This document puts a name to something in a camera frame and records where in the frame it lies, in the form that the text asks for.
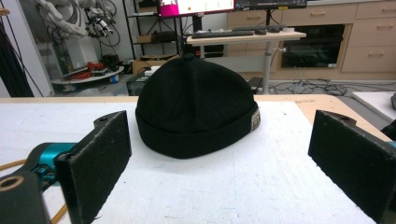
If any black keyboard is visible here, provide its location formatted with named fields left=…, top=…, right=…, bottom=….
left=191, top=30, right=256, bottom=40

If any tangle of black floor cables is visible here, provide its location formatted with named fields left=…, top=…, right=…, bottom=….
left=268, top=77, right=396, bottom=97

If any black metal shelf rack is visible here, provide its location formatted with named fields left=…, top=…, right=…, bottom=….
left=121, top=0, right=185, bottom=60

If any brown cardboard box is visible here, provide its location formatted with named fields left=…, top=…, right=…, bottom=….
left=132, top=53, right=181, bottom=76

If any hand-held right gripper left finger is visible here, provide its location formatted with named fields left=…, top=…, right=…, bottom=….
left=23, top=109, right=133, bottom=224

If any yellow cable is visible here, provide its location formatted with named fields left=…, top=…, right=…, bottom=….
left=0, top=158, right=69, bottom=224

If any light wooden cabinet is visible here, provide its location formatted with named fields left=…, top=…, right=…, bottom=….
left=226, top=0, right=396, bottom=81

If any dark computer monitor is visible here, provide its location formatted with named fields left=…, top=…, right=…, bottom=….
left=234, top=0, right=308, bottom=11

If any built-in black oven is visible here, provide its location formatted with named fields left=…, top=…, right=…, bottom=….
left=280, top=23, right=347, bottom=69

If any black brimless cap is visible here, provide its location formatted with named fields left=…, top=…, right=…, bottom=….
left=134, top=52, right=262, bottom=160

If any light wooden standing desk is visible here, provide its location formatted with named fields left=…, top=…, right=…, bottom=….
left=186, top=30, right=307, bottom=95

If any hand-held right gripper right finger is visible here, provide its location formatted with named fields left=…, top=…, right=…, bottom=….
left=307, top=109, right=396, bottom=224

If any white foam table mat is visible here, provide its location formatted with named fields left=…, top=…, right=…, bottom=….
left=0, top=101, right=379, bottom=224

